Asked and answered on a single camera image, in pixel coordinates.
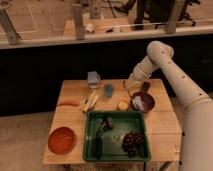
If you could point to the orange fruit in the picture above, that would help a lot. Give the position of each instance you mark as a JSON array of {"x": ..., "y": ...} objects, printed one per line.
[{"x": 123, "y": 105}]

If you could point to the white item in bowl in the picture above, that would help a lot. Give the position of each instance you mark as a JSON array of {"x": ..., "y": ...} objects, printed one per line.
[{"x": 137, "y": 103}]

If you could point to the blue plastic cup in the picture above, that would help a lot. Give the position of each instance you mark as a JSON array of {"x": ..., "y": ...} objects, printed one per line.
[{"x": 108, "y": 90}]

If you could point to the orange carrot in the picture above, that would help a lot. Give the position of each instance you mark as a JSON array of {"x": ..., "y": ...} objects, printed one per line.
[{"x": 69, "y": 103}]

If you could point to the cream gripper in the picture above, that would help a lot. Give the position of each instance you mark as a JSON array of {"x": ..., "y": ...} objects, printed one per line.
[{"x": 129, "y": 83}]

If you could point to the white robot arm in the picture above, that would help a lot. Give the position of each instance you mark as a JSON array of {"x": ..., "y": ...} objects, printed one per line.
[{"x": 197, "y": 143}]

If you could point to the wooden table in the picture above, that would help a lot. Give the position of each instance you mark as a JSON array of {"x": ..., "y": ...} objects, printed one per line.
[{"x": 163, "y": 129}]

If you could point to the dark grape bunch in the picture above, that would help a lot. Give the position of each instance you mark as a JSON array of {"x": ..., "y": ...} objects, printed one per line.
[{"x": 131, "y": 143}]

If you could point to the orange plastic bowl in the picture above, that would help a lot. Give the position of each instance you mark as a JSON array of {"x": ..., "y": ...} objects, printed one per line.
[{"x": 62, "y": 140}]

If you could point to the green plastic tray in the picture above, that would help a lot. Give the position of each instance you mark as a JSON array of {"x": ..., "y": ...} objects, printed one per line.
[{"x": 123, "y": 123}]

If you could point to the peeled banana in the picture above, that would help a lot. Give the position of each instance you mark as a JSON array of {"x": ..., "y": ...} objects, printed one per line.
[{"x": 91, "y": 101}]

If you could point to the small blue white carton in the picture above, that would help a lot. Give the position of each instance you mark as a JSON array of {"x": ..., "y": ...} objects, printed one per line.
[{"x": 93, "y": 79}]

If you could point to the purple bowl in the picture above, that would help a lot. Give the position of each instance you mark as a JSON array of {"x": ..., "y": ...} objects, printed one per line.
[{"x": 147, "y": 99}]

